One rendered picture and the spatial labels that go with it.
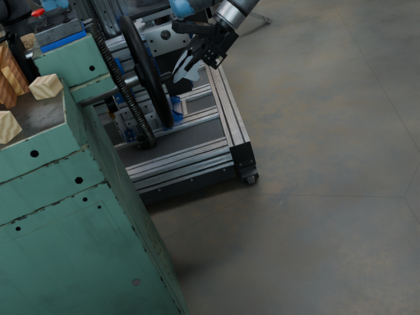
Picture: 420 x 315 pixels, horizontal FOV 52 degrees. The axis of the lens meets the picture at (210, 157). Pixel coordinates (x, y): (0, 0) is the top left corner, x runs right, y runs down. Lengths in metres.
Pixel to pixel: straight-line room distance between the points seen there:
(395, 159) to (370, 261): 0.53
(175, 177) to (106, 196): 0.85
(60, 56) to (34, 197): 0.30
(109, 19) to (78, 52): 0.77
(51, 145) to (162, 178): 1.03
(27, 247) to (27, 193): 0.14
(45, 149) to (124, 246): 0.35
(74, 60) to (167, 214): 1.05
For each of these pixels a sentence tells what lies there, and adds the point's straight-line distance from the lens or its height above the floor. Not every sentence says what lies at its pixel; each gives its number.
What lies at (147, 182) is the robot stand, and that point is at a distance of 1.80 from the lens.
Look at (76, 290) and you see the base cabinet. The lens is 1.13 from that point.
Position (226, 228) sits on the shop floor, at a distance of 1.73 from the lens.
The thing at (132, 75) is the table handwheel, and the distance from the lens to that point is 1.07.
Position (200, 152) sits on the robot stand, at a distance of 1.76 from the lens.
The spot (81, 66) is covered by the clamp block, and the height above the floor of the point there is 0.91.
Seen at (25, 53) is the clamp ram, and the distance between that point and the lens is 1.05.
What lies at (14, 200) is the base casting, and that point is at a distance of 0.96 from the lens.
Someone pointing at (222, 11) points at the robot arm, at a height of 0.86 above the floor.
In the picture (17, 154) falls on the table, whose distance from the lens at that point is 0.82.
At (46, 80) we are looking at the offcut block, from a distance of 0.92.
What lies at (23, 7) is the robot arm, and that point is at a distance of 1.70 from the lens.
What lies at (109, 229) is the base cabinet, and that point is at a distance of 1.01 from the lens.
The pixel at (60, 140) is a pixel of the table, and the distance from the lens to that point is 0.80.
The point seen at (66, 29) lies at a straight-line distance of 0.98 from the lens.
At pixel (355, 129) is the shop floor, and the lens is 2.08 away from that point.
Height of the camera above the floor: 1.21
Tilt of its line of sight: 35 degrees down
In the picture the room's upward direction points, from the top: 20 degrees counter-clockwise
